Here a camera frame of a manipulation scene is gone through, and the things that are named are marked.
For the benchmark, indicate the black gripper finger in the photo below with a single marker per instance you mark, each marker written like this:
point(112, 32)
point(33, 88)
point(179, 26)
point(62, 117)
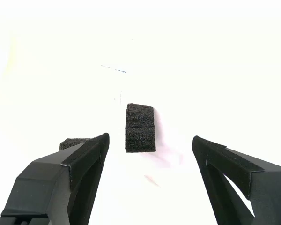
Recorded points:
point(42, 187)
point(271, 194)

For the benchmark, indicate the black foam cube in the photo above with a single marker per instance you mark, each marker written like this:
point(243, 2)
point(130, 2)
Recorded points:
point(140, 129)
point(69, 143)

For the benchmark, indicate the white foam cube blue print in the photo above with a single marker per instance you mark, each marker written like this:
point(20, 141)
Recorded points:
point(118, 70)

